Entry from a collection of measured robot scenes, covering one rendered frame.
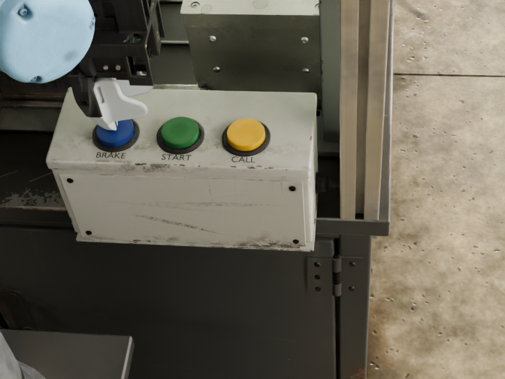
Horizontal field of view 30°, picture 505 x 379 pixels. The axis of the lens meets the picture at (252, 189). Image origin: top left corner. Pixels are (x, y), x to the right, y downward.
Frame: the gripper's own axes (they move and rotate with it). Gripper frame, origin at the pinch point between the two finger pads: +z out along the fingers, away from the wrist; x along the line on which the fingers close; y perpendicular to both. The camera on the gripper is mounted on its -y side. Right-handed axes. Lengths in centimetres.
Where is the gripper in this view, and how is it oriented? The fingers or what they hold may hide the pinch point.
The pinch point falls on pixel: (104, 119)
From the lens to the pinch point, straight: 100.1
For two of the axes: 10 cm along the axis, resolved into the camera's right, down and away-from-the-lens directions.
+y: 9.9, 0.4, -1.2
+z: 0.7, 6.2, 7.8
